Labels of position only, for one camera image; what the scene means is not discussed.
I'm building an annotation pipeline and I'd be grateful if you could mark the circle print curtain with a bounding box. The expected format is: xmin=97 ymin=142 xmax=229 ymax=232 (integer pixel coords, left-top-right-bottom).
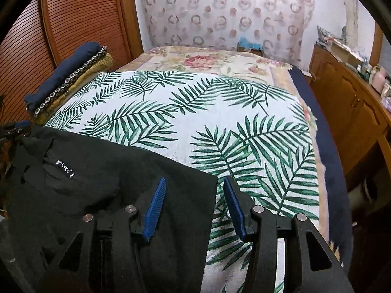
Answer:
xmin=139 ymin=0 xmax=315 ymax=71

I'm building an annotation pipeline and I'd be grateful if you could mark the wooden louvered wardrobe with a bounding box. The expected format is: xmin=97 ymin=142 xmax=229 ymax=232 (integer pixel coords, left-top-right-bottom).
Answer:
xmin=0 ymin=0 xmax=144 ymax=129

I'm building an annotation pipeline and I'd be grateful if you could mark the pink thermos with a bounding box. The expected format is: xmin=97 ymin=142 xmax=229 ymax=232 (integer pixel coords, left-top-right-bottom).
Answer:
xmin=371 ymin=65 xmax=387 ymax=94

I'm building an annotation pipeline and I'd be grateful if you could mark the navy folded garment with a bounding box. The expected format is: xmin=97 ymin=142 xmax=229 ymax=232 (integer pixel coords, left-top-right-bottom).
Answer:
xmin=24 ymin=42 xmax=101 ymax=107

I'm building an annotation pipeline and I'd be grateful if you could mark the large cardboard box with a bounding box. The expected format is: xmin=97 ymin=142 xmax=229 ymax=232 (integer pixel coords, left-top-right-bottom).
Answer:
xmin=331 ymin=38 xmax=364 ymax=68

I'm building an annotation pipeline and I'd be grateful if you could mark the beige window curtain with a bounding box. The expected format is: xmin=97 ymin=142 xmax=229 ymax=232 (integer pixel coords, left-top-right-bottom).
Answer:
xmin=344 ymin=0 xmax=359 ymax=48

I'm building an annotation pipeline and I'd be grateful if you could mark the navy bed sheet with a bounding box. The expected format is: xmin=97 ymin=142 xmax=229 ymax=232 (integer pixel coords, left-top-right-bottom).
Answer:
xmin=289 ymin=67 xmax=353 ymax=269

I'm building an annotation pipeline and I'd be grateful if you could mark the blue fluffy cloth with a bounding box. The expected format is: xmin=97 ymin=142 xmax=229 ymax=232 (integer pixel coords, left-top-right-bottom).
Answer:
xmin=238 ymin=37 xmax=264 ymax=51

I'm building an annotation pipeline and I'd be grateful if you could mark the black printed t-shirt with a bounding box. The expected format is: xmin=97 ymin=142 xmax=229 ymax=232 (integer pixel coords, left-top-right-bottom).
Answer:
xmin=6 ymin=126 xmax=219 ymax=293

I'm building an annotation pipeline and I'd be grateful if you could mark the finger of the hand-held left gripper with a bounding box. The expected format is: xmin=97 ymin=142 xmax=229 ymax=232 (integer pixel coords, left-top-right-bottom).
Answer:
xmin=0 ymin=120 xmax=31 ymax=142

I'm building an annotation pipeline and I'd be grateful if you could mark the patterned bag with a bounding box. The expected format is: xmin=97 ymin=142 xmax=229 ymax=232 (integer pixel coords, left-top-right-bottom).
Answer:
xmin=317 ymin=26 xmax=347 ymax=48

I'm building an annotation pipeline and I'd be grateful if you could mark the small cardboard box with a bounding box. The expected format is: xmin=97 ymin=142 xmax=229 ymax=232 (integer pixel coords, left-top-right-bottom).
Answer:
xmin=237 ymin=46 xmax=264 ymax=57

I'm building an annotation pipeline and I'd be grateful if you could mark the wooden cabinet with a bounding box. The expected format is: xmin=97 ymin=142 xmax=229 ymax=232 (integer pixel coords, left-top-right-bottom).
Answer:
xmin=308 ymin=44 xmax=391 ymax=190

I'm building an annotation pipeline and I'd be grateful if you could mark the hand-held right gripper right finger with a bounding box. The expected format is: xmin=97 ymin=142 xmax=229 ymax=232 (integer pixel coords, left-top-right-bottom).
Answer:
xmin=223 ymin=177 xmax=356 ymax=293

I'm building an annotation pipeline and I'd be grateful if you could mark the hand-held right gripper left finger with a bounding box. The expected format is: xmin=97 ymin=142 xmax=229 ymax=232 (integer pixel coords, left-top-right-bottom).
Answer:
xmin=35 ymin=177 xmax=167 ymax=293

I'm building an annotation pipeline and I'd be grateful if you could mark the leaf print cloth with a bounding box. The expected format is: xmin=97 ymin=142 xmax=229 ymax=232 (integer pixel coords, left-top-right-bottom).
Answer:
xmin=43 ymin=70 xmax=321 ymax=293

